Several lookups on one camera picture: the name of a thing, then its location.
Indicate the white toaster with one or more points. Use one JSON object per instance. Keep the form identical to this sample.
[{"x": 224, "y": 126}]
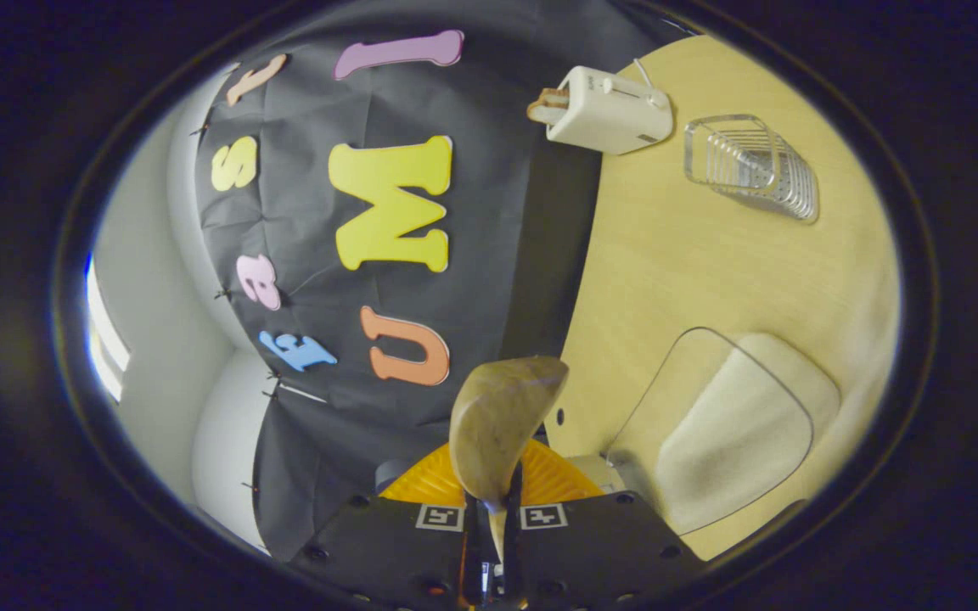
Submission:
[{"x": 608, "y": 110}]

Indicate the wooden spoon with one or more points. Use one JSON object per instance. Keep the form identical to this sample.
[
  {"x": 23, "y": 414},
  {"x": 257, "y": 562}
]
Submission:
[{"x": 497, "y": 424}]

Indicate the grey silver rice cooker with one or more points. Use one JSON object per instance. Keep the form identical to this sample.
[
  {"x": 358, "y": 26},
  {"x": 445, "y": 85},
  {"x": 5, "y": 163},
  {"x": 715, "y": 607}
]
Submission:
[{"x": 595, "y": 473}]

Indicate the toast slice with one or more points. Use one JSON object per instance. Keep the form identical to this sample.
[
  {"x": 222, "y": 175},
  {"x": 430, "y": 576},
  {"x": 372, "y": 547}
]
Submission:
[{"x": 547, "y": 103}]

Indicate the black backdrop cloth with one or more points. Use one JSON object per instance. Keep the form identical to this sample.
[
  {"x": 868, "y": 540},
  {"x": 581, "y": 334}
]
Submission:
[{"x": 489, "y": 255}]

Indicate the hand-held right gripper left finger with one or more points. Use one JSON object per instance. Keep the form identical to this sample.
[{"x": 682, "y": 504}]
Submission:
[{"x": 387, "y": 552}]

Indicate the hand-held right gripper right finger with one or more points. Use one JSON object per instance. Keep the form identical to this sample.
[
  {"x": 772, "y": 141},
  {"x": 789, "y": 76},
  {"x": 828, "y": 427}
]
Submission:
[{"x": 591, "y": 552}]

